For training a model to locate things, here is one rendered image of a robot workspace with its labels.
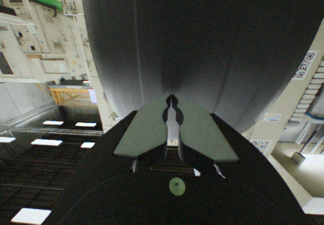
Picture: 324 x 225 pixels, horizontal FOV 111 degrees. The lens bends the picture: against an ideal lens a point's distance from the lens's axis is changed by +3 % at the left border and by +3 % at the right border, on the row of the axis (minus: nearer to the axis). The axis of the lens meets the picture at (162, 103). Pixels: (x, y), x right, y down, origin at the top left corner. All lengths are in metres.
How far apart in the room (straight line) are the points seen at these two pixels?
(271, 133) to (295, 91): 0.15
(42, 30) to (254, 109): 4.73
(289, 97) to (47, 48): 4.79
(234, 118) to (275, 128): 0.36
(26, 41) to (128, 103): 5.01
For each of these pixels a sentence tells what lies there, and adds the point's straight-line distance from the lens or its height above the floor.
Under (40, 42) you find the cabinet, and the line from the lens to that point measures 4.84.
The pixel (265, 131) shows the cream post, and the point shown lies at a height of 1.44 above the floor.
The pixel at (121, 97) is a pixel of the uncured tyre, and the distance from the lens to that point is 0.17.
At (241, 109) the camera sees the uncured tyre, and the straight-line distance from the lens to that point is 0.19.
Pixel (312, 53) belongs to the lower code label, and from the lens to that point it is 0.49.
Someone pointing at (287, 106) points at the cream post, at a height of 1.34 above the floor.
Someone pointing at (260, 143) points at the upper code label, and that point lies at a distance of 0.56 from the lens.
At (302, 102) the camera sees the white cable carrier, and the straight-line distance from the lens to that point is 0.56.
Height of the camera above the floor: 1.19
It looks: 24 degrees up
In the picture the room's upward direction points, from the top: 179 degrees counter-clockwise
